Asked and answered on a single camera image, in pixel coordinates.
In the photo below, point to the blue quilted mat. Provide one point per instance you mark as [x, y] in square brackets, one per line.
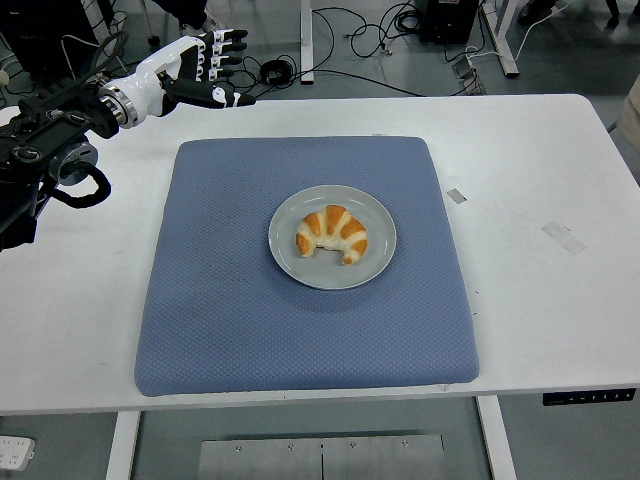
[250, 325]

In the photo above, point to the grey foot pedal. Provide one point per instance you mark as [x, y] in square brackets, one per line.
[467, 75]

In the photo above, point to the large grey tape piece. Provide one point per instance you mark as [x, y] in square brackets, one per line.
[564, 238]

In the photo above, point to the white desk leg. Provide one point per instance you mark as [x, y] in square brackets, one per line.
[505, 45]
[306, 40]

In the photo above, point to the black table control panel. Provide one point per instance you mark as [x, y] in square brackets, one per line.
[590, 397]

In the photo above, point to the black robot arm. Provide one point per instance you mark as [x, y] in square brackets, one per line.
[50, 125]

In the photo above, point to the person's foot white shoe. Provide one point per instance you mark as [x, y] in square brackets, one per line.
[192, 29]

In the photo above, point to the white table leg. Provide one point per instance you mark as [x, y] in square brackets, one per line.
[121, 445]
[496, 440]

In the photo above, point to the person's foot dark shoe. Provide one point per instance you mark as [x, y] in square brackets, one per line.
[537, 10]

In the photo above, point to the small grey tape piece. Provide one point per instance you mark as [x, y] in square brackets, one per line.
[456, 195]

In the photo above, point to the person's leg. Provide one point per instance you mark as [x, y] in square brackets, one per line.
[180, 10]

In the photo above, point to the white power strip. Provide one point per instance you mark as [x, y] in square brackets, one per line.
[15, 452]

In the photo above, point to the black equipment box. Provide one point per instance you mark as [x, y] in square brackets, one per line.
[447, 20]

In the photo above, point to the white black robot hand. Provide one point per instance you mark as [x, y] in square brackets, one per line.
[150, 85]

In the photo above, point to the golden croissant bread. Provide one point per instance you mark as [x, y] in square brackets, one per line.
[330, 222]

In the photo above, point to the grey metal plate with screws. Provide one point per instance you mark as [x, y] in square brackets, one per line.
[320, 457]

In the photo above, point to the grey round plate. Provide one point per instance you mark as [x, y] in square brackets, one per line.
[325, 275]

